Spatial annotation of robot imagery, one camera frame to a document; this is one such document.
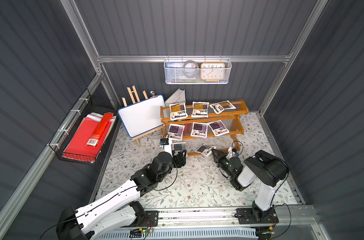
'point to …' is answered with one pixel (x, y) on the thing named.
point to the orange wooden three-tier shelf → (209, 128)
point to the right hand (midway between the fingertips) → (210, 151)
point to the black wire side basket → (87, 104)
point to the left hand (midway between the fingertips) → (182, 153)
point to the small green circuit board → (136, 233)
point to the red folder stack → (76, 149)
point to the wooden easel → (133, 100)
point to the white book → (178, 97)
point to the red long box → (100, 130)
